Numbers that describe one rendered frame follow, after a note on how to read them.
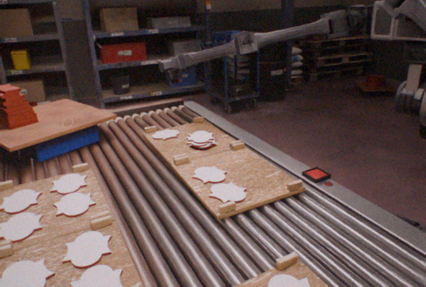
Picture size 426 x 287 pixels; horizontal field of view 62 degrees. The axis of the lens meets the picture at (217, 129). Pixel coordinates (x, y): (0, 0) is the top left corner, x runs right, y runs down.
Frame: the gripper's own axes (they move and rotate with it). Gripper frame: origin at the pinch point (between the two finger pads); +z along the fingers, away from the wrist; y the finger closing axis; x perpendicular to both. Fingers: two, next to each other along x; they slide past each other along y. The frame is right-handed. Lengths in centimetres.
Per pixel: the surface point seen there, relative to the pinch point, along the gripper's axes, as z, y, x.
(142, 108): 26.8, 8.6, -13.1
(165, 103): 26.3, 9.4, 1.6
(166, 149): -28, 41, -25
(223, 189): -68, 64, -24
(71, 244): -70, 61, -74
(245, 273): -94, 83, -39
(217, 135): -27, 42, 2
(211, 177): -59, 59, -23
